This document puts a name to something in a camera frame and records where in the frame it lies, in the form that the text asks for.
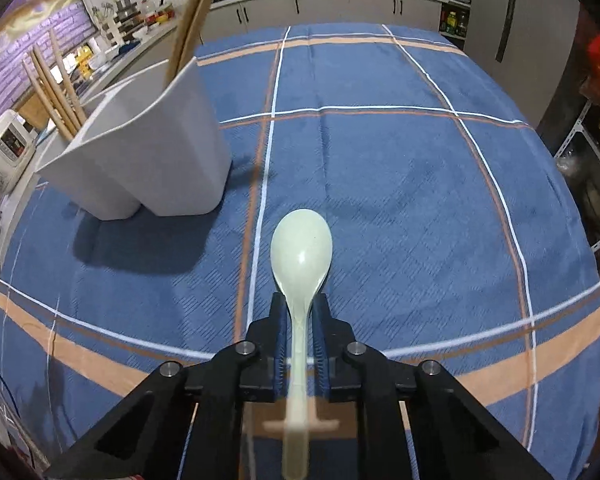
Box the light green plastic spoon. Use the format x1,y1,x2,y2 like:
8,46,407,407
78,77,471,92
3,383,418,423
262,208,341,478

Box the grey refrigerator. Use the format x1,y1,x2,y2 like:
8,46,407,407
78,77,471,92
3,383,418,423
462,0,581,128

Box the white storage shelf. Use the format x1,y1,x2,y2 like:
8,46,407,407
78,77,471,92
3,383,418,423
552,35,600,251

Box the wooden cutting board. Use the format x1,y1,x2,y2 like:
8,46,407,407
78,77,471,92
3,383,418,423
17,95,53,133

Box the white utensil holder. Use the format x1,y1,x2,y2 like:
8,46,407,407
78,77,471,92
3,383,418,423
34,55,233,222

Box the purple brick printed blind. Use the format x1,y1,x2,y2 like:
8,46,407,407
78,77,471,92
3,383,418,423
0,0,98,126

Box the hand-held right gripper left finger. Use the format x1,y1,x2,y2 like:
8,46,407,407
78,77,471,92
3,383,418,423
45,291,288,480

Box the group of seasoning jars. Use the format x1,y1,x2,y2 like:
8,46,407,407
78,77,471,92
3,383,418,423
141,0,177,26

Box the grey base cabinets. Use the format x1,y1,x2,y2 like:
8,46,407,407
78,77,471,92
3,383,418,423
130,0,443,61

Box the wooden chopstick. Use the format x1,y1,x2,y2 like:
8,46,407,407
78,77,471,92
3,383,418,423
165,0,218,86
22,60,76,141
32,47,83,129
47,27,88,123
172,0,231,76

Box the beige tiered dish rack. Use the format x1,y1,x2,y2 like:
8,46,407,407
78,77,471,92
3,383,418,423
100,0,141,43

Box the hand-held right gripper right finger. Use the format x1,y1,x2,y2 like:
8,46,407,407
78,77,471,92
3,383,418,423
312,292,555,480

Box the white electric pressure cooker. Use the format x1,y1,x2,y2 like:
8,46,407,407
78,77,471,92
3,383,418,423
0,109,40,193

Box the group of oil bottles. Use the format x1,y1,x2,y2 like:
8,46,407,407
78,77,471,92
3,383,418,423
440,7,471,38

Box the blue plaid tablecloth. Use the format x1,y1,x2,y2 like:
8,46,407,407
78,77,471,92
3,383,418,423
0,22,600,480

